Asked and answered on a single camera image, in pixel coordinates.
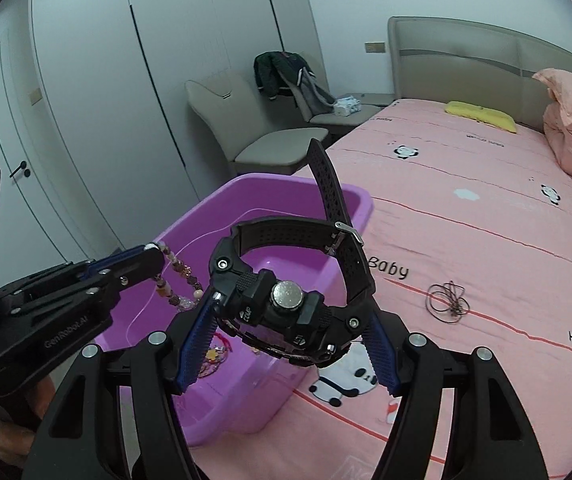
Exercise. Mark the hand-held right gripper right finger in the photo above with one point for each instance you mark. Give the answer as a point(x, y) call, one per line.
point(380, 355)

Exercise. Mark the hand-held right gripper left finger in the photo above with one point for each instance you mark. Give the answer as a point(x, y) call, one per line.
point(198, 345)

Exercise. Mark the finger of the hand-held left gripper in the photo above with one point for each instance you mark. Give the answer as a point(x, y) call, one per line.
point(131, 267)

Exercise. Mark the purple plastic bin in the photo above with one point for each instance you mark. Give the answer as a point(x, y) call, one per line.
point(246, 400)

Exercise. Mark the black sport wristwatch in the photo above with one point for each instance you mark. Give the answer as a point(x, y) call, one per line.
point(286, 310)

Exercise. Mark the person's left hand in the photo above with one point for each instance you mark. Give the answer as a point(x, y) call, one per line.
point(3, 435)

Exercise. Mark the pink panda print bedsheet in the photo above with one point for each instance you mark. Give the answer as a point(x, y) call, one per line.
point(465, 240)

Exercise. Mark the beige lounge chair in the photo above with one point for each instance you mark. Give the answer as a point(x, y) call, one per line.
point(266, 150)

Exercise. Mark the beige chair with jacket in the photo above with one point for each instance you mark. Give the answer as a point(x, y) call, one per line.
point(336, 121)

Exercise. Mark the white wardrobe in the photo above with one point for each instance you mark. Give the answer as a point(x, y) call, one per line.
point(191, 35)

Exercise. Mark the dark jacket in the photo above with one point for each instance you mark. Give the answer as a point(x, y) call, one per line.
point(278, 72)

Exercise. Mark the tissue box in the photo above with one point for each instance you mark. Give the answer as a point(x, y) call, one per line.
point(346, 106)

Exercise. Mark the yellow pillow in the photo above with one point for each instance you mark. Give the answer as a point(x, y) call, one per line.
point(480, 116)

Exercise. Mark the beige upholstered headboard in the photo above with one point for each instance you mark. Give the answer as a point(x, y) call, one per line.
point(465, 70)

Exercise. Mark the gold wall switch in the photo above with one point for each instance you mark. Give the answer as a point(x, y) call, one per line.
point(36, 96)
point(374, 47)

